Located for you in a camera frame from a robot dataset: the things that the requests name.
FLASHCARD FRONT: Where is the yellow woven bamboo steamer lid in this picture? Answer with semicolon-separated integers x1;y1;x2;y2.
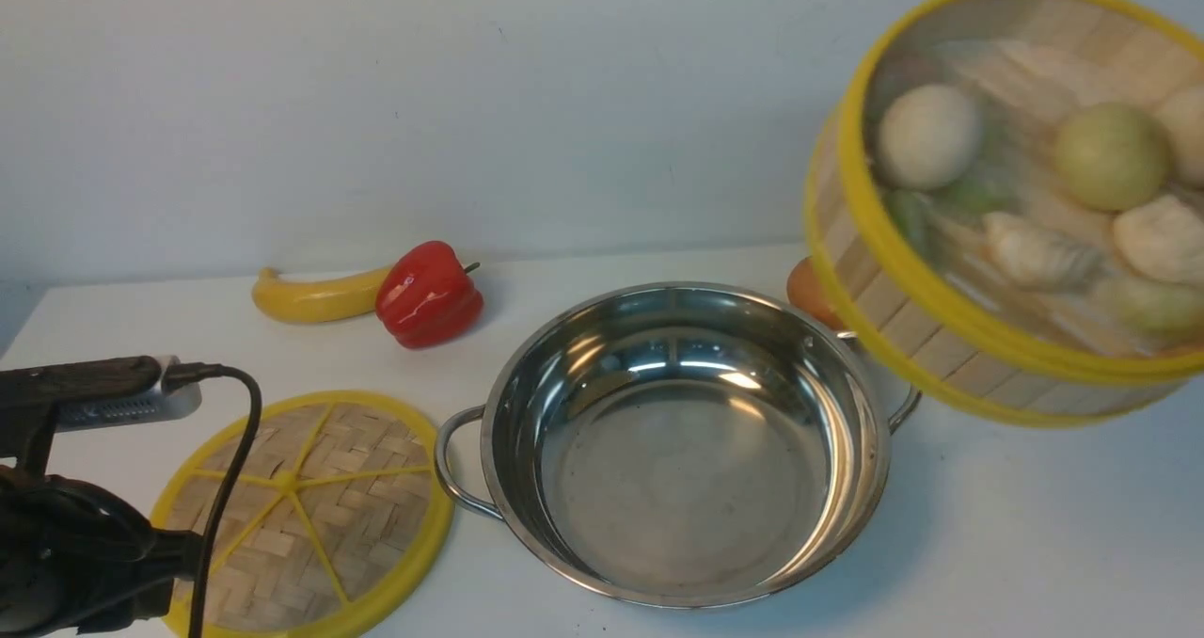
203;391;454;637

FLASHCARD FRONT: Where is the black camera cable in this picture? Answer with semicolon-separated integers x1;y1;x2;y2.
163;362;262;638

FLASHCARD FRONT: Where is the yellow banana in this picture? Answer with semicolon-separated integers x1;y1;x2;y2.
250;266;388;325

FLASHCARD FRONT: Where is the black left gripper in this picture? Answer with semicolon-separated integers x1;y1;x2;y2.
1;406;203;637

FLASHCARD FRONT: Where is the red bell pepper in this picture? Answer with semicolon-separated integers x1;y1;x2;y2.
374;242;484;350

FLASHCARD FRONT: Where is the yellow-rimmed bamboo steamer basket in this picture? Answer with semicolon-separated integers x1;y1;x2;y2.
803;0;1202;427

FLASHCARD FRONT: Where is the brown potato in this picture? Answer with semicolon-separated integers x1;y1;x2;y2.
785;256;846;332

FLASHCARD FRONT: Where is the white dumpling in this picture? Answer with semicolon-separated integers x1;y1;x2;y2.
1111;193;1203;288
982;211;1102;294

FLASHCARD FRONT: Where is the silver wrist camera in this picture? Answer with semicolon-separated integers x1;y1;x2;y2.
1;356;202;433

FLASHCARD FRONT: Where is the green round bun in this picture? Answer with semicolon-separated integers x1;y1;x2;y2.
1054;102;1173;211

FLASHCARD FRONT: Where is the green dumpling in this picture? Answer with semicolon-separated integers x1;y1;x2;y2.
1096;274;1203;335
884;189;943;264
934;175;1019;225

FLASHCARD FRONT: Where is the stainless steel pot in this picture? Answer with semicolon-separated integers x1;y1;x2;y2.
433;280;922;612

